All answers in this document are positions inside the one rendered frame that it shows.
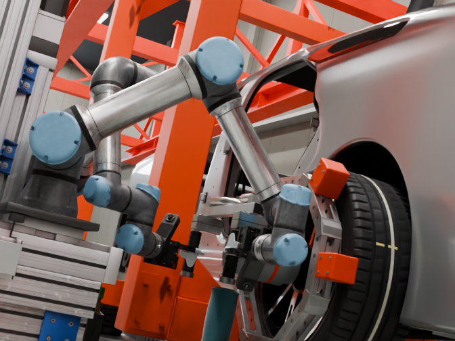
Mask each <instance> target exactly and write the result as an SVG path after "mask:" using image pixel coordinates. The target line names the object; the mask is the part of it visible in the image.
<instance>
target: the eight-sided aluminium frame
mask: <svg viewBox="0 0 455 341"><path fill-rule="evenodd" d="M311 176H312V175H310V174H308V173H307V174H304V173H303V174H302V175H295V176H291V177H282V178H280V179H281V181H282V183H283V185H285V184H293V185H300V186H303V187H306V188H308V189H310V190H311V205H310V206H309V210H310V213H311V216H312V219H313V223H314V225H315V228H316V234H315V237H314V242H313V248H312V252H311V258H310V263H309V269H308V273H307V279H306V284H305V290H304V294H303V297H302V299H301V301H300V303H299V304H298V305H297V307H296V308H295V310H294V311H293V312H292V314H291V315H290V317H289V318H288V319H287V320H286V322H285V323H284V325H283V326H282V327H281V329H280V331H279V332H278V333H277V334H276V336H275V337H274V339H271V338H268V337H265V336H263V335H262V332H261V325H260V321H259V315H258V311H257V304H256V300H255V287H254V289H253V291H252V292H246V291H243V290H238V289H237V287H236V283H235V285H233V290H236V291H238V292H239V297H238V301H237V306H236V317H237V322H238V329H239V334H240V335H239V339H240V341H304V339H305V338H306V337H307V335H308V334H309V333H310V331H311V330H312V329H313V327H314V326H315V325H316V323H317V322H318V321H319V320H320V318H321V317H323V316H324V314H325V312H326V311H327V309H328V304H329V302H330V291H331V287H332V281H328V280H325V279H320V278H317V277H315V272H316V266H317V261H318V255H319V253H320V252H331V253H338V251H339V244H340V241H341V240H342V236H341V233H342V227H341V222H340V221H339V218H338V216H337V212H336V210H335V207H334V204H333V202H332V199H331V198H327V197H324V196H320V195H317V194H315V193H314V191H313V189H312V187H311V185H310V184H309V180H310V179H311ZM326 242H327V243H326ZM325 249H326V251H325ZM319 280H320V282H319ZM318 284H319V286H318Z"/></svg>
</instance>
